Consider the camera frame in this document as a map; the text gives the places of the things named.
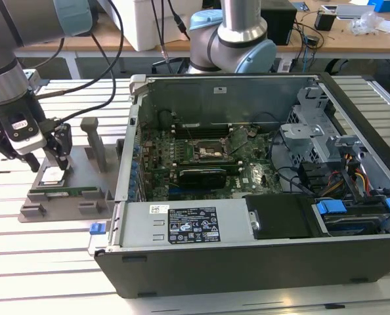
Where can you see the coin cell battery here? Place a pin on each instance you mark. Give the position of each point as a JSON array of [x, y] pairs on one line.
[[252, 132]]

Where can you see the flat grey white tray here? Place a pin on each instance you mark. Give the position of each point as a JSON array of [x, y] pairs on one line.
[[356, 12]]

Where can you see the clear plastic bag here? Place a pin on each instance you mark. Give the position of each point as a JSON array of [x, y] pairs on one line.
[[365, 23]]

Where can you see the wooden desk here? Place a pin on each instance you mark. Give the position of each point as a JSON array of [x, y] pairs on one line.
[[346, 42]]

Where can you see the grey parts rack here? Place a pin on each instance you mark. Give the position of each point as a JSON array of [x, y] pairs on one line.
[[80, 170]]

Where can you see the hard disk in blue carrier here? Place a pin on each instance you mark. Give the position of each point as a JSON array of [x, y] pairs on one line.
[[331, 207]]

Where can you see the black connector block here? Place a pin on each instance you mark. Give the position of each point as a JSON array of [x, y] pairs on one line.
[[310, 175]]

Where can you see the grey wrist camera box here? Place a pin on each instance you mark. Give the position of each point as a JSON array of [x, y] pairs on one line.
[[27, 141]]

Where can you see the black RAM slot row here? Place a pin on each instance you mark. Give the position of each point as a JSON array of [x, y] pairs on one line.
[[208, 165], [205, 131]]

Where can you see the large white box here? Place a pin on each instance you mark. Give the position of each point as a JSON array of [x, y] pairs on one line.
[[145, 23]]

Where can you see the black graphics card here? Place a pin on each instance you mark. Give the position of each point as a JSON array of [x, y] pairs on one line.
[[201, 178]]

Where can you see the black plastic shroud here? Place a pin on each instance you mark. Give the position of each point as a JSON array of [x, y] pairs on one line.
[[280, 216]]

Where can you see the silver CPU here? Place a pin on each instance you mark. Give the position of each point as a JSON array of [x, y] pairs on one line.
[[52, 175]]

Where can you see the CPU socket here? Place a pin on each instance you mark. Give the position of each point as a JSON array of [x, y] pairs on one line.
[[208, 151]]

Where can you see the blue case latch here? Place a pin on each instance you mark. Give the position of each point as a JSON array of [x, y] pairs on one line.
[[96, 228]]

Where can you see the tall black box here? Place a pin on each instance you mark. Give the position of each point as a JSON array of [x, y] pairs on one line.
[[280, 23]]

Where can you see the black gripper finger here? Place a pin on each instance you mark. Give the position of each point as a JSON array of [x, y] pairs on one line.
[[63, 144], [31, 162]]

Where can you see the metal drive cage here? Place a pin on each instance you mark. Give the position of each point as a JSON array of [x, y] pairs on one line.
[[300, 131]]

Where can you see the small black flat device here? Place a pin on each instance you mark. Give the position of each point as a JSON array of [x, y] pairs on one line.
[[312, 40]]

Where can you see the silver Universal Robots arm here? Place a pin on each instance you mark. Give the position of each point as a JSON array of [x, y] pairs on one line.
[[4, 39]]

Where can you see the green RAM stick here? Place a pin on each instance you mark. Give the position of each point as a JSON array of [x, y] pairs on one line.
[[80, 189]]

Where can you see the small black cube box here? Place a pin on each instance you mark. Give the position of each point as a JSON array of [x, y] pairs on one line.
[[324, 21]]

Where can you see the green motherboard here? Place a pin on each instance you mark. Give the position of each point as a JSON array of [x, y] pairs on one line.
[[254, 170]]

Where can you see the silver power supply unit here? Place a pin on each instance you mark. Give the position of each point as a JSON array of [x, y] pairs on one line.
[[139, 226]]

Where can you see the black open PC case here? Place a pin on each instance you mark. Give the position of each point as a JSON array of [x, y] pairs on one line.
[[247, 272]]

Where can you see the white power strip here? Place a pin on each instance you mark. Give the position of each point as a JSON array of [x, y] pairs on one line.
[[284, 66]]

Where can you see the blue cardboard box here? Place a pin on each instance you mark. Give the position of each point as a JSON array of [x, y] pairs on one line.
[[388, 6]]

